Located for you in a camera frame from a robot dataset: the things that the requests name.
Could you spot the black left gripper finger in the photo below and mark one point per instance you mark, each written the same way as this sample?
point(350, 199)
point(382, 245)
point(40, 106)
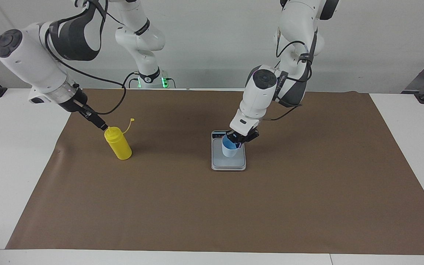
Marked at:
point(252, 136)
point(238, 144)

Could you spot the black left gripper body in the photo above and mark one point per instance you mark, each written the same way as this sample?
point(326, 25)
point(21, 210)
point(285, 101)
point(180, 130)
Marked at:
point(238, 137)

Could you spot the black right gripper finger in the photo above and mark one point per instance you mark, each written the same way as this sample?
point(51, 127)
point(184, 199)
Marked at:
point(98, 123)
point(101, 120)

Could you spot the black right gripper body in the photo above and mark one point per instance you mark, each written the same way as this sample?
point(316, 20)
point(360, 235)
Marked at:
point(74, 103)

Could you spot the light blue plastic cup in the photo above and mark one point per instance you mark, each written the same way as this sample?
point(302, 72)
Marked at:
point(228, 151)

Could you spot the yellow squeeze seasoning bottle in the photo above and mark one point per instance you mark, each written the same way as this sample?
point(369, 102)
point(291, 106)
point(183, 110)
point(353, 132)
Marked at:
point(120, 147)

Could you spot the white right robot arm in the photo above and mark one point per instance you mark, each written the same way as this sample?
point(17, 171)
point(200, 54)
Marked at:
point(31, 62)

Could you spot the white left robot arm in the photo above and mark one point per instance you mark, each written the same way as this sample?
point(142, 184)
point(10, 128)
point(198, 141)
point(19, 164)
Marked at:
point(260, 95)

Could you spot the silver digital kitchen scale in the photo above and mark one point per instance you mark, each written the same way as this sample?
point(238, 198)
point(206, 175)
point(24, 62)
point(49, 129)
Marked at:
point(230, 163)

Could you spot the brown paper table mat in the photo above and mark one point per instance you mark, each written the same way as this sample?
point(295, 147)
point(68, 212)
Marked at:
point(197, 209)

